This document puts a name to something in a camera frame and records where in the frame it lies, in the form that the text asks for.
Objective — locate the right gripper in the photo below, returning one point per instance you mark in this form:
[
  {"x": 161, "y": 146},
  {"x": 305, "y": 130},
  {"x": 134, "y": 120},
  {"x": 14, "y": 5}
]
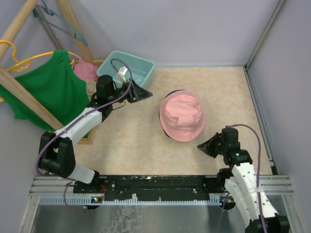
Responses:
[{"x": 206, "y": 146}]

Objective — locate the light teal plastic bin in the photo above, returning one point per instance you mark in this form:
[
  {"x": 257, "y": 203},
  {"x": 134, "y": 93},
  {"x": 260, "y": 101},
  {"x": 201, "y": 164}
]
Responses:
[{"x": 142, "y": 69}]

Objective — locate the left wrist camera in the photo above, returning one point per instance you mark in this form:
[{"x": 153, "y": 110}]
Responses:
[{"x": 122, "y": 74}]

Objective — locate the yellow hanger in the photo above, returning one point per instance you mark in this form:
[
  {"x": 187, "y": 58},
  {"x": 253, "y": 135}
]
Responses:
[{"x": 22, "y": 65}]

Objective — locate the wooden clothes rack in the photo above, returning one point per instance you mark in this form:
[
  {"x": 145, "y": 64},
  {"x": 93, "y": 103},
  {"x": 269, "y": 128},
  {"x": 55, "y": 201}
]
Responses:
[{"x": 8, "y": 81}]

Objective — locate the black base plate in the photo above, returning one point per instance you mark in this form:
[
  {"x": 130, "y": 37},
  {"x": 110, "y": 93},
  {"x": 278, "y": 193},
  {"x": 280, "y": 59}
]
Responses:
[{"x": 154, "y": 187}]

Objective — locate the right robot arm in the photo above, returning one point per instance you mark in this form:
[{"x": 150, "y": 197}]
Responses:
[{"x": 242, "y": 182}]

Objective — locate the dark blue bucket hat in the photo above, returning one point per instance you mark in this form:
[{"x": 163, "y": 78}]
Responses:
[{"x": 159, "y": 111}]

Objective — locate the pink cloth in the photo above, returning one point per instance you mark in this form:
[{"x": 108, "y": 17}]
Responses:
[{"x": 85, "y": 71}]

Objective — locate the pink hat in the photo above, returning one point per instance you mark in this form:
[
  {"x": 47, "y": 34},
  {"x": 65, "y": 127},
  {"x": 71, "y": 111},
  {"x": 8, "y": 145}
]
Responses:
[{"x": 182, "y": 116}]

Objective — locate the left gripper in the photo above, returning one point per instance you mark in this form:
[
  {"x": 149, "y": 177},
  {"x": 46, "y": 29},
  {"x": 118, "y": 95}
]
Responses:
[{"x": 139, "y": 93}]

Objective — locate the aluminium rail frame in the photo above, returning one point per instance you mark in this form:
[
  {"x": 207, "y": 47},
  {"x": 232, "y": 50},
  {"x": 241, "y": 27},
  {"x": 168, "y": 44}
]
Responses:
[{"x": 54, "y": 190}]

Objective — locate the green shirt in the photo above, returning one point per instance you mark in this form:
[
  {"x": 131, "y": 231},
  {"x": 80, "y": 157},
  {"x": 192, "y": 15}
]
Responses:
[{"x": 55, "y": 85}]

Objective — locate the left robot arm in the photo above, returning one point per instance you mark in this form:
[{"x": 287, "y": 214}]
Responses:
[{"x": 56, "y": 151}]

